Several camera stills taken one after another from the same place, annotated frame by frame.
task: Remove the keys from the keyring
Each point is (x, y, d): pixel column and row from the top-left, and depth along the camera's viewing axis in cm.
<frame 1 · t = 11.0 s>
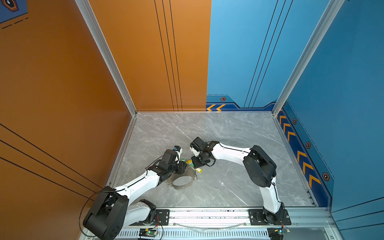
left hand: (183, 162, 88), fingers open
right hand: (193, 165, 91), fingers closed
yellow key tag: (199, 170, 91), on the table

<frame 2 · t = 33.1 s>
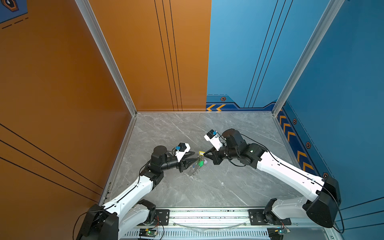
left hand: (195, 155, 76), fingers open
right hand: (203, 154, 72), fingers closed
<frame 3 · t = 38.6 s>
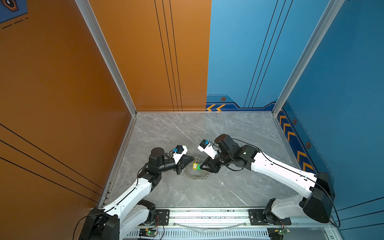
left hand: (192, 157, 76), fingers closed
right hand: (201, 165, 72), fingers open
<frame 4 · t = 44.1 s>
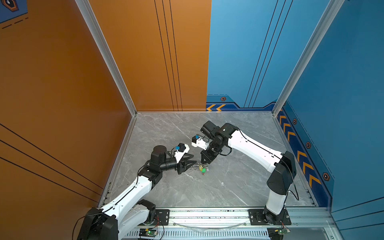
left hand: (193, 158, 76), fingers open
right hand: (201, 161, 76), fingers closed
yellow key tag 2: (200, 168, 81), point 11 cm above the table
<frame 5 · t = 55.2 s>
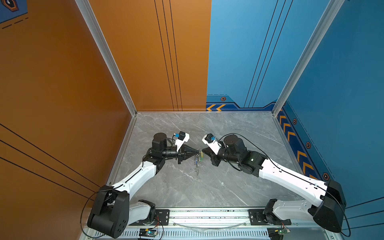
left hand: (197, 152, 73), fingers closed
right hand: (202, 150, 73), fingers closed
yellow key tag 2: (202, 156, 77), point 19 cm above the table
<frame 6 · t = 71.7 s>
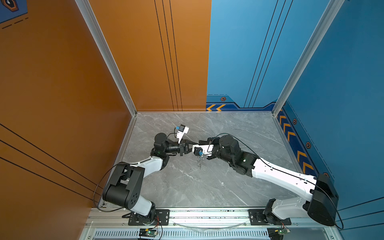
left hand: (199, 147, 75), fingers closed
right hand: (200, 137, 73), fingers closed
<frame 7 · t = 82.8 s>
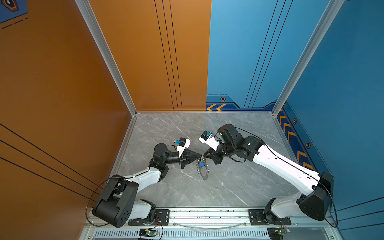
left hand: (200, 157, 73), fingers closed
right hand: (203, 154, 72), fingers closed
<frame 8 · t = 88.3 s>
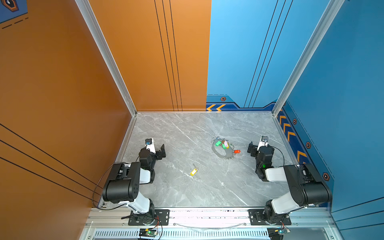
left hand: (156, 144, 93), fingers open
right hand: (258, 143, 93), fingers open
green key tag: (217, 143, 104), on the table
red key tag: (237, 151, 99), on the table
